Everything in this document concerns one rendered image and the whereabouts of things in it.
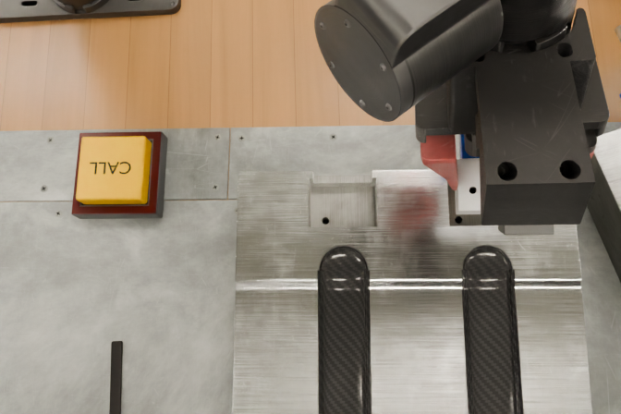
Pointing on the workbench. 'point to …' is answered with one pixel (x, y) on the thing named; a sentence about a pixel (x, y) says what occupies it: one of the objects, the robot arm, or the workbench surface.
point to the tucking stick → (115, 377)
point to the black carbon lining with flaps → (481, 297)
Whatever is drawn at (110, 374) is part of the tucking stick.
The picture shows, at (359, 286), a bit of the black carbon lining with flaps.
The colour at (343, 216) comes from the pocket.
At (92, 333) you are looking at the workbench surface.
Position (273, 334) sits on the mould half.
